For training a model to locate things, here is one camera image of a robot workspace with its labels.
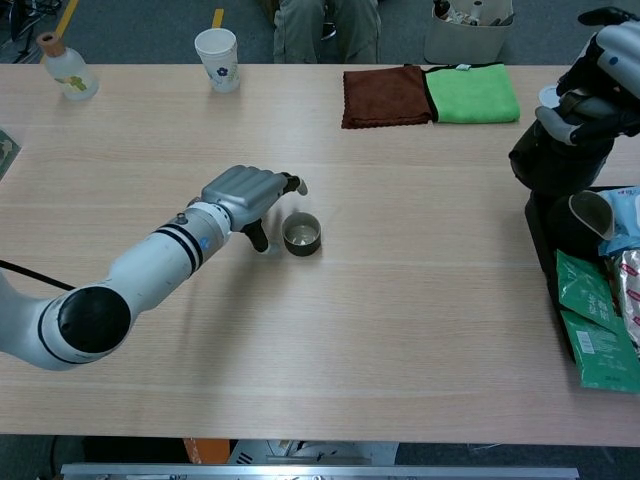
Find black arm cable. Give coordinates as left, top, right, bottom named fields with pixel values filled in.
left=0, top=258, right=76, bottom=291

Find frosted glass bottle wooden cap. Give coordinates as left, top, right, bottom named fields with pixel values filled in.
left=36, top=31, right=100, bottom=102

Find dark green printed card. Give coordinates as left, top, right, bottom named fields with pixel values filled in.
left=0, top=128, right=23, bottom=182

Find silver and black right robot hand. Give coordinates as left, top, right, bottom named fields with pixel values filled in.
left=534, top=6, right=640, bottom=147

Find large green tea packet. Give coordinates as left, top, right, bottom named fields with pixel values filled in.
left=559, top=309, right=640, bottom=394

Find white round plastic lid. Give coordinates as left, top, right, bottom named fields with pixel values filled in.
left=538, top=84, right=564, bottom=109

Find dark pitcher with beige inside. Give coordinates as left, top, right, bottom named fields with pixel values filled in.
left=545, top=190, right=616, bottom=259

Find light blue wipes packet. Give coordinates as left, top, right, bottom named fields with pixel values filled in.
left=597, top=186, right=640, bottom=257

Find green microfibre cloth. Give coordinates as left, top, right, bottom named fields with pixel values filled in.
left=423, top=62, right=522, bottom=125

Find brown microfibre cloth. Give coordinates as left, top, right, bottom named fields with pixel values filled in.
left=341, top=65, right=434, bottom=130

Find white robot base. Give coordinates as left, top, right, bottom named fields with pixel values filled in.
left=227, top=439, right=400, bottom=466

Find black teapot with wire handle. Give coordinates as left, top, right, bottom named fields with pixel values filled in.
left=508, top=87, right=615, bottom=197

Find small green tea packet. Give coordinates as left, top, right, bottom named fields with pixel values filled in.
left=554, top=248, right=626, bottom=335

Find orange object under table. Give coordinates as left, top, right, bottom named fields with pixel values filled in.
left=182, top=438, right=231, bottom=465

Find beige storage bin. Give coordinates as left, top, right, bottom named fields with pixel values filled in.
left=423, top=0, right=515, bottom=65

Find black plastic tray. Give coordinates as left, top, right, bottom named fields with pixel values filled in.
left=523, top=189, right=640, bottom=364

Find person's legs in khaki trousers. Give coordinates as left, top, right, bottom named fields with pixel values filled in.
left=272, top=0, right=382, bottom=65

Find silver and black left robot hand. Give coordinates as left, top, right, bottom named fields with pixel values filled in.
left=200, top=164, right=309, bottom=255

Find aluminium profile rail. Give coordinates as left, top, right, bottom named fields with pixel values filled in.
left=59, top=462, right=580, bottom=480

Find white paper cup flower print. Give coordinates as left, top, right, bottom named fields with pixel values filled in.
left=194, top=27, right=242, bottom=94

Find dark ceramic tea cup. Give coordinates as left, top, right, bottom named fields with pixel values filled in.
left=281, top=211, right=323, bottom=259

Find black metal stand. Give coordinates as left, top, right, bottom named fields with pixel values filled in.
left=0, top=0, right=64, bottom=64

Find silver foil packet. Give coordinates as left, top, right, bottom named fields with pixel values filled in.
left=604, top=248, right=640, bottom=359

